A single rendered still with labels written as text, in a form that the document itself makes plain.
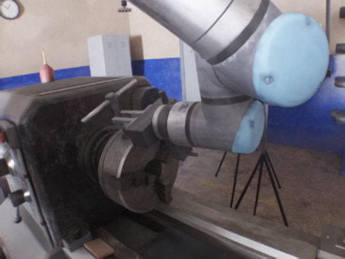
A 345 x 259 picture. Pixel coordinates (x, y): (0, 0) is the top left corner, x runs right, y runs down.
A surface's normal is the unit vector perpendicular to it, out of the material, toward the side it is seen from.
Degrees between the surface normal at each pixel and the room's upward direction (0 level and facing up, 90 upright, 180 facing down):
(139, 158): 90
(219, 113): 94
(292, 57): 93
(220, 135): 93
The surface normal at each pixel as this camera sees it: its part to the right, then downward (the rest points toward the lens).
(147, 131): 0.79, 0.05
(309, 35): 0.27, 0.29
